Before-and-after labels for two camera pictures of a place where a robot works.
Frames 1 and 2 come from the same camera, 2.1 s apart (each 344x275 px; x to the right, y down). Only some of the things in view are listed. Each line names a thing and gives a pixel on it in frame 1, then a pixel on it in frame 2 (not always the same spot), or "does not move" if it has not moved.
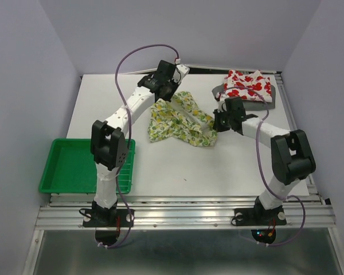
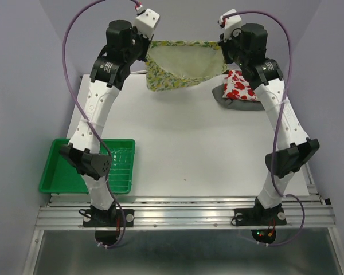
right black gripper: x=217 y=124 -> x=227 y=44
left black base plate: x=106 y=218 does not move
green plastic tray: x=70 y=168 does not move
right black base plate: x=260 y=216 does not move
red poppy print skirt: x=251 y=85 does not move
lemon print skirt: x=182 y=118 -> x=171 y=65
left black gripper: x=175 y=85 -> x=144 y=40
